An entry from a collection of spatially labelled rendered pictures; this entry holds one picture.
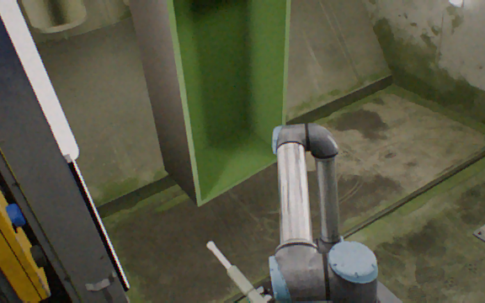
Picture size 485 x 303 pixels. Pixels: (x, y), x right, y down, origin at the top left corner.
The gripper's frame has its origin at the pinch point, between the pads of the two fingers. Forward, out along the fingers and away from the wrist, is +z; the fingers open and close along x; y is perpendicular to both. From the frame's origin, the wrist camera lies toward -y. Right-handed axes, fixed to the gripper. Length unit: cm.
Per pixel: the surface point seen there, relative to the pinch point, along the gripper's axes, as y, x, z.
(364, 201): 34, 22, -108
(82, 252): -57, 30, 54
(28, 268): -113, -10, 68
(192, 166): -31, 61, -11
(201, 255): 42, 58, -8
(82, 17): -56, 182, -16
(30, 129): -105, 41, 51
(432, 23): -19, 79, -233
